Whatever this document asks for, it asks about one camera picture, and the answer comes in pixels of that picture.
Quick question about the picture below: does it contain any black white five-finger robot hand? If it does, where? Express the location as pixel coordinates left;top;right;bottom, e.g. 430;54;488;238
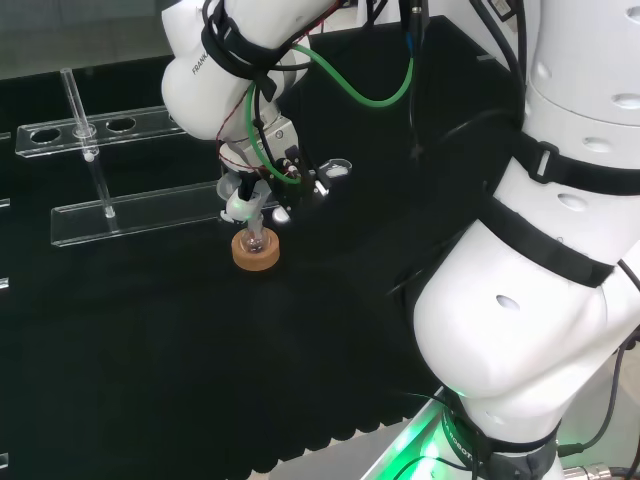
217;117;335;226

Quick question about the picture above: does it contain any clear plastic funnel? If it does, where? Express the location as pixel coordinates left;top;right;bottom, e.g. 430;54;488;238
215;173;269;242

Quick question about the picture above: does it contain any glass weighing funnel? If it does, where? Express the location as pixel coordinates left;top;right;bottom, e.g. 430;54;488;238
319;158;353;179

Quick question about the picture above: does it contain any round-bottom glass flask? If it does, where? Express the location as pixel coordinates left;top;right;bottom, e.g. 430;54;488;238
238;227;269;254

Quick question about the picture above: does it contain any clear acrylic funnel stand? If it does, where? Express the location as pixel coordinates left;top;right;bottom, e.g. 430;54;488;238
14;67;236;249

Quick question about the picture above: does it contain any black bench cloth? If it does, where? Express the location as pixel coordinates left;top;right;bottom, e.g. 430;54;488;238
0;14;531;476

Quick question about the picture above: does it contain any cork ring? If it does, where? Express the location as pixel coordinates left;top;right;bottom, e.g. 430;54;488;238
231;230;281;273

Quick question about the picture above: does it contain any green cable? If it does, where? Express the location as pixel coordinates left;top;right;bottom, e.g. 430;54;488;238
246;42;417;187

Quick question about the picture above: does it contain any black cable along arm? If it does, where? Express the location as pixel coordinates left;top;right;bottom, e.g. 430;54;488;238
469;0;532;129

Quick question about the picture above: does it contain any grey metal base plate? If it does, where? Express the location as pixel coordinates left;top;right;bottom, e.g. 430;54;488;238
269;394;451;480

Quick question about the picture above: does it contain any black cable at arm base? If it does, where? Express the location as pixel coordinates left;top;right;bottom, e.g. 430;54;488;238
557;339;640;456

